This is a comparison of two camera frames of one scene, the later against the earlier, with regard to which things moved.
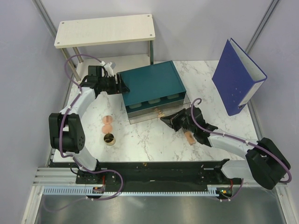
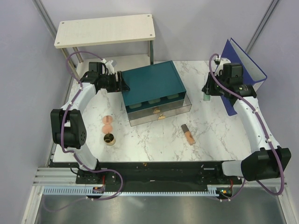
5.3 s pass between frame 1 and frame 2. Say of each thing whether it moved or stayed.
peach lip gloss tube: stayed
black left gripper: stayed
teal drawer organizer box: stayed
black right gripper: moved
